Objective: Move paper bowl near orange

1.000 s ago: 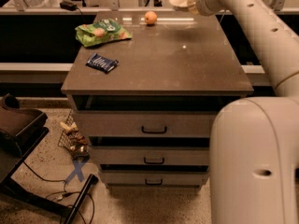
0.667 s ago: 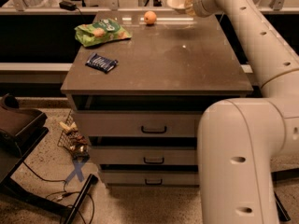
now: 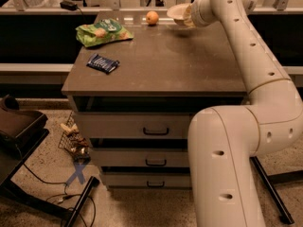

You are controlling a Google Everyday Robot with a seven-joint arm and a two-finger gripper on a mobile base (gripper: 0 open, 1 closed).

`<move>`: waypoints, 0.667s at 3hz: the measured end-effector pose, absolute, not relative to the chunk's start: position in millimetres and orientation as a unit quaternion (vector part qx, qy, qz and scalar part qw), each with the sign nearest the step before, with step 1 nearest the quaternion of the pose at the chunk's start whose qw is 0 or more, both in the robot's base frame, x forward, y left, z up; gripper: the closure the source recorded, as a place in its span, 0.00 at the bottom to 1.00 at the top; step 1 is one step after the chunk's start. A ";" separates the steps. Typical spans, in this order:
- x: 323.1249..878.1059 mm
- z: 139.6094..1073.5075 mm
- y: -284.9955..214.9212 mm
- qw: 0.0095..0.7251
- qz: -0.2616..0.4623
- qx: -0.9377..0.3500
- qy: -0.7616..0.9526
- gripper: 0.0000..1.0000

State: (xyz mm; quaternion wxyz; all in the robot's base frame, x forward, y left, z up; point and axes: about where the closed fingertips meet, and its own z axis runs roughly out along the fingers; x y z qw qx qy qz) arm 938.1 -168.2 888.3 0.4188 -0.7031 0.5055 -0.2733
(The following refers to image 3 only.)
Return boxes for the black power adapter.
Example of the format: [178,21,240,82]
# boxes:
[60,1,78,11]

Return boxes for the top drawer black handle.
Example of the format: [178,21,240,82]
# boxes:
[142,128,169,136]

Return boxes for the green snack bag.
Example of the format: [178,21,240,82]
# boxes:
[76,18,134,48]

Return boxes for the drawer black handle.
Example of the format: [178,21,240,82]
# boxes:
[142,128,169,136]
[146,181,165,188]
[145,159,167,167]

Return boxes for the black metal stand leg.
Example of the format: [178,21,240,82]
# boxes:
[250,157,303,225]

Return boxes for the bottom drawer black handle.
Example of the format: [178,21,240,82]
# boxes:
[146,181,165,188]

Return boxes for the middle drawer black handle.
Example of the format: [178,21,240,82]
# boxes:
[145,159,167,167]

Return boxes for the blue snack packet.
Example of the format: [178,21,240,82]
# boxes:
[87,53,119,74]

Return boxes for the black floor cable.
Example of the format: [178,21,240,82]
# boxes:
[18,154,97,227]

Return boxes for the grey drawer cabinet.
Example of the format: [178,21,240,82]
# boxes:
[62,10,246,188]

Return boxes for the wire basket with items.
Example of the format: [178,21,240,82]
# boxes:
[58,113,90,163]

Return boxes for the white paper bowl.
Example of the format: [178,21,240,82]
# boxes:
[167,4,191,26]

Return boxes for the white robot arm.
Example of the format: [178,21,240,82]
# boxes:
[187,0,303,227]

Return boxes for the orange fruit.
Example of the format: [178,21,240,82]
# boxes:
[146,11,159,26]

